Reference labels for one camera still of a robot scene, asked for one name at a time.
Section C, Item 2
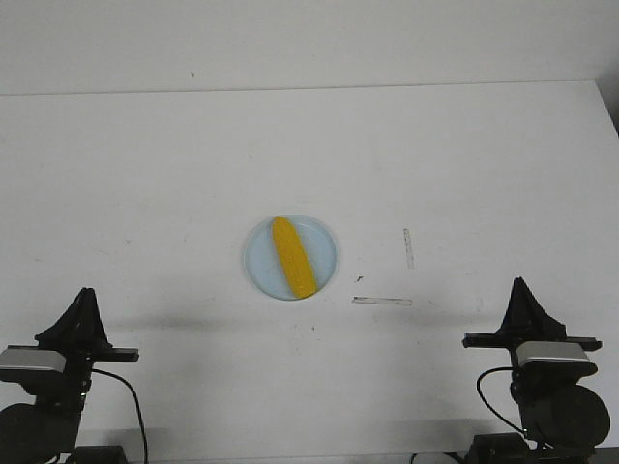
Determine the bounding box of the light blue round plate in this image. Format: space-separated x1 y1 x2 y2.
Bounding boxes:
243 215 339 302

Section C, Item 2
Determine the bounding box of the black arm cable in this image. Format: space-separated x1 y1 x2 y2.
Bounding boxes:
475 366 527 434
91 368 148 464

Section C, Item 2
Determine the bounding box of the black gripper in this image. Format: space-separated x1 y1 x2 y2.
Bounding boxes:
8 288 139 387
462 277 603 382

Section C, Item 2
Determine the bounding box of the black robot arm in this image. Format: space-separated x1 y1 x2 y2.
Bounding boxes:
1 287 149 463
462 277 611 463

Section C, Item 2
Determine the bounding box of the yellow toy corn cob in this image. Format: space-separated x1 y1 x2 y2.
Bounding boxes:
271 216 317 299

